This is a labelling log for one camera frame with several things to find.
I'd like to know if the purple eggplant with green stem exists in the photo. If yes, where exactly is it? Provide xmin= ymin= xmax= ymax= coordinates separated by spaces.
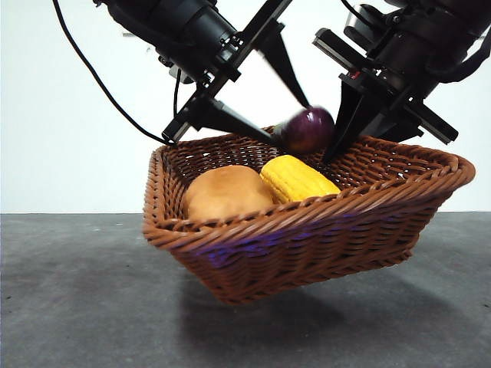
xmin=274 ymin=107 xmax=335 ymax=154

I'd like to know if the brown potato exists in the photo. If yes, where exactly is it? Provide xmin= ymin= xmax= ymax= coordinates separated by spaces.
xmin=183 ymin=165 xmax=275 ymax=222

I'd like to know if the yellow corn cob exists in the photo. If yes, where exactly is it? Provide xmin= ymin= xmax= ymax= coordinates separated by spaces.
xmin=259 ymin=155 xmax=341 ymax=204

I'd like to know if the brown woven wicker basket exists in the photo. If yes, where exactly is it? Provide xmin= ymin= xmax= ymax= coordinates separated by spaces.
xmin=142 ymin=132 xmax=476 ymax=306

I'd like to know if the pale grey camera box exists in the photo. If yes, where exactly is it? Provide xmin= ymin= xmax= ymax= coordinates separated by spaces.
xmin=159 ymin=53 xmax=196 ymax=84
xmin=312 ymin=3 xmax=388 ymax=72

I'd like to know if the short thin black cable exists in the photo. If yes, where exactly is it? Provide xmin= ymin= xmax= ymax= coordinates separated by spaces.
xmin=173 ymin=71 xmax=182 ymax=116

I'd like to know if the thick black looped cable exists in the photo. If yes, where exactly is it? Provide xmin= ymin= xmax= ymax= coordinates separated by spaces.
xmin=429 ymin=38 xmax=491 ymax=84

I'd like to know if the long black cable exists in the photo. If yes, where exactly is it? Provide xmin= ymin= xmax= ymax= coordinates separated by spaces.
xmin=51 ymin=0 xmax=177 ymax=146

